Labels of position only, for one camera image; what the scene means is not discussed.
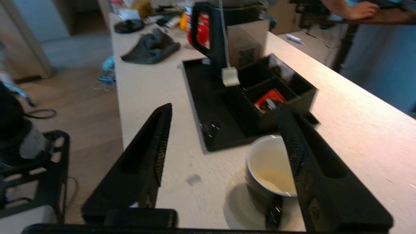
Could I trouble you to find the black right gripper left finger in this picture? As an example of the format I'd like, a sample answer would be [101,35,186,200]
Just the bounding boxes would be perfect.
[81,103,173,225]

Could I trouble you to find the black round kettle base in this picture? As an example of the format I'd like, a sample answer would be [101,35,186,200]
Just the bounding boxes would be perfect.
[114,19,146,34]

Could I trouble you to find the black electric kettle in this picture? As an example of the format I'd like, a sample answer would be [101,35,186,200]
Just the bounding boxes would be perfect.
[190,0,271,79]

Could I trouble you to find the clear acrylic sign stand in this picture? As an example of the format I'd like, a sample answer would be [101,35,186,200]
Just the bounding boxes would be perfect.
[227,20,270,70]

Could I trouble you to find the white power strip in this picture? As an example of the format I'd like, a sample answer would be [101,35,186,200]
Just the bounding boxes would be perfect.
[286,34,305,45]

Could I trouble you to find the black compartment organizer box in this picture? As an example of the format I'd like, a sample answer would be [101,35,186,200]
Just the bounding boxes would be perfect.
[227,54,318,132]

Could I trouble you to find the grey tea bag packets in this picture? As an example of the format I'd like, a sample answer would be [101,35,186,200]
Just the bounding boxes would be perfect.
[218,0,241,87]

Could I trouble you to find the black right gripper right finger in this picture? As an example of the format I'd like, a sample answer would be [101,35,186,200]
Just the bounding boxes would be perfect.
[277,104,394,233]

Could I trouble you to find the dark grey fuzzy towel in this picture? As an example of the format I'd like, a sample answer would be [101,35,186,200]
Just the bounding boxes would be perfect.
[121,28,181,65]

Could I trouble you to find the black mug white inside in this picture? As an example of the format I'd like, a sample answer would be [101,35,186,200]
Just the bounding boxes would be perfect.
[245,135,298,228]

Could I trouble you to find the black robot chassis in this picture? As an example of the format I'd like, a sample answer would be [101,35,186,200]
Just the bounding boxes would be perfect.
[0,81,71,225]

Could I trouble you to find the red coffee sachet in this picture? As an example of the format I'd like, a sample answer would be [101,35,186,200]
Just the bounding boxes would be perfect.
[253,88,288,113]

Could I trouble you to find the black floor cable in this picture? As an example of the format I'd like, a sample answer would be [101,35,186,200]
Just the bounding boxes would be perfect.
[23,108,58,120]

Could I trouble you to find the person in grey t-shirt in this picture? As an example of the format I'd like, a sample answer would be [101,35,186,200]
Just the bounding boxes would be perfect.
[321,0,381,21]

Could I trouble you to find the round white coaster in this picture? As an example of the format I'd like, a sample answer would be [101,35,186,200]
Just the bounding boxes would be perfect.
[223,183,306,231]

